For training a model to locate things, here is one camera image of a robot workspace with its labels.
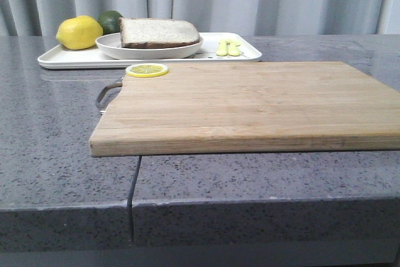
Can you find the wooden cutting board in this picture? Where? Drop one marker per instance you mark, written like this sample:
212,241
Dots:
249,107

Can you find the lemon slice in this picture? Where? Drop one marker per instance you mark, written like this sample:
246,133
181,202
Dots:
147,70

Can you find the yellow lemon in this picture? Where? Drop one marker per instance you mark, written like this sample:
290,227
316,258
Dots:
79,33

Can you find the yellow plastic knife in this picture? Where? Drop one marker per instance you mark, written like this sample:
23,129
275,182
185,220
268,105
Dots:
233,48

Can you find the white rectangular tray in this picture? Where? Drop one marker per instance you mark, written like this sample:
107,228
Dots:
61,58

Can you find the green lime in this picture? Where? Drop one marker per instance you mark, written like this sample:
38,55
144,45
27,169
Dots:
109,21

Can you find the white round plate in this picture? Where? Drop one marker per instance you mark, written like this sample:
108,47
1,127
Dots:
110,45

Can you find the white bread slice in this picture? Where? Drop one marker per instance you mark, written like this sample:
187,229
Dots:
153,33

